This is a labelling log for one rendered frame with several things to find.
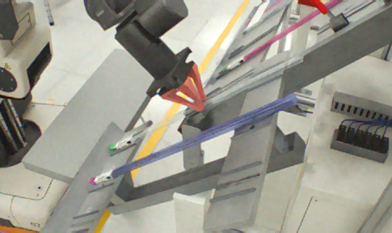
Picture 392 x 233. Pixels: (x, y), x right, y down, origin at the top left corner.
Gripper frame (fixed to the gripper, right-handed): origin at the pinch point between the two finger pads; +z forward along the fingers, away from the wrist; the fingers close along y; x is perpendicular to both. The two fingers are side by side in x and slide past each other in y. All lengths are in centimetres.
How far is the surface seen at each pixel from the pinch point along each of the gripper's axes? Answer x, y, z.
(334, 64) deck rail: -21.2, 11.0, 10.6
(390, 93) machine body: -17, 57, 58
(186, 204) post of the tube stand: 7.1, -14.1, 10.0
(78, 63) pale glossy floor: 150, 113, -11
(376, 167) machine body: -12, 21, 52
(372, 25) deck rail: -31.0, 10.8, 6.5
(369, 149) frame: -12, 25, 48
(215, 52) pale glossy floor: 89, 151, 46
